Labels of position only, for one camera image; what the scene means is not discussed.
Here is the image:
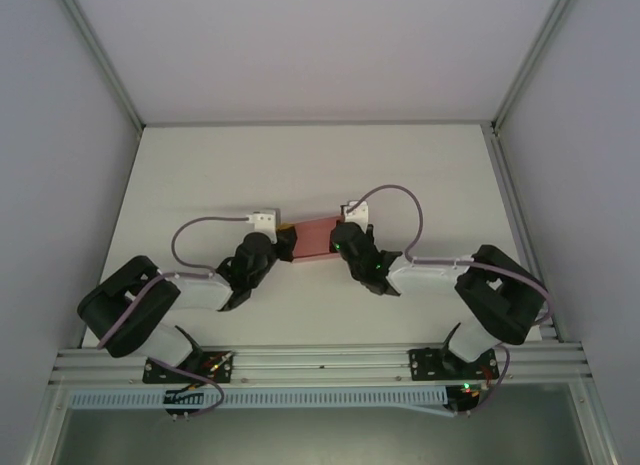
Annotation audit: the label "pink paper box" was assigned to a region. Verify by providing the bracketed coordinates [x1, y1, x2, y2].
[292, 214, 346, 264]

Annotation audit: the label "left black controller box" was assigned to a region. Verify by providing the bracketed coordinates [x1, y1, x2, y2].
[163, 389, 206, 422]

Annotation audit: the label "black controller box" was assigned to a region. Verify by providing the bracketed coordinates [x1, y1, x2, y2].
[446, 383, 484, 419]
[163, 389, 206, 422]

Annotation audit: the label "right black controller box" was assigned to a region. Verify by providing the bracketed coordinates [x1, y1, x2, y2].
[446, 383, 484, 419]

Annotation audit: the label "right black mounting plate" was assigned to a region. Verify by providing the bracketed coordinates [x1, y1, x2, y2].
[408, 345, 501, 386]

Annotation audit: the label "black mounting plate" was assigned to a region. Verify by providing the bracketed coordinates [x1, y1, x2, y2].
[142, 349, 236, 386]
[408, 345, 501, 386]

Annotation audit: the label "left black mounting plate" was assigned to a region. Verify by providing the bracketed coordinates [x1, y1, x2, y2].
[142, 349, 236, 386]

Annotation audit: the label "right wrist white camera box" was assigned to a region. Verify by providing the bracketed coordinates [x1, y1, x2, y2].
[340, 200, 372, 226]

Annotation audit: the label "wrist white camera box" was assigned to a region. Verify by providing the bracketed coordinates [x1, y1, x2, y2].
[340, 200, 372, 226]
[245, 207, 280, 235]

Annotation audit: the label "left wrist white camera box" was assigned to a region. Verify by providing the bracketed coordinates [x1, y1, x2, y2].
[245, 207, 280, 235]

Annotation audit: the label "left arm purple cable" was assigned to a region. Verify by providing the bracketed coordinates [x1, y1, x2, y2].
[97, 213, 251, 417]

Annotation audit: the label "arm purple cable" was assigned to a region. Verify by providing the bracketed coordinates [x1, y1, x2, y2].
[97, 213, 251, 417]
[357, 184, 555, 417]

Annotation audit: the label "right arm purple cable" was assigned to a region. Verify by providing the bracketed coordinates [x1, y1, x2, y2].
[357, 184, 555, 417]

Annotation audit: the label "red and yellow wires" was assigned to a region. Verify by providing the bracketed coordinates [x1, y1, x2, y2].
[202, 351, 235, 374]

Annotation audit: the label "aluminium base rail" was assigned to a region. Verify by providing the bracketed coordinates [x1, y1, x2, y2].
[49, 340, 594, 386]

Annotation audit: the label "white slotted cable duct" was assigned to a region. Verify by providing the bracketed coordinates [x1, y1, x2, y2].
[67, 387, 449, 412]

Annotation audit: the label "aluminium side rail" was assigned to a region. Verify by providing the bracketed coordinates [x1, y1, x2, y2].
[482, 124, 566, 342]

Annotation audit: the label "left aluminium frame post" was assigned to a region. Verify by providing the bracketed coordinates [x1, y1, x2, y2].
[49, 0, 147, 135]

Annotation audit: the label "aluminium frame post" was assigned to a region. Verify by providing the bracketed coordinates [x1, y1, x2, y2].
[491, 0, 587, 136]
[49, 0, 147, 135]

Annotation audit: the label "lower aluminium frame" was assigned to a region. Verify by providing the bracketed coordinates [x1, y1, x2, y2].
[24, 379, 621, 465]

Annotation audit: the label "right aluminium frame post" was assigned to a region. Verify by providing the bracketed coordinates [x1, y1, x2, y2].
[491, 0, 587, 136]

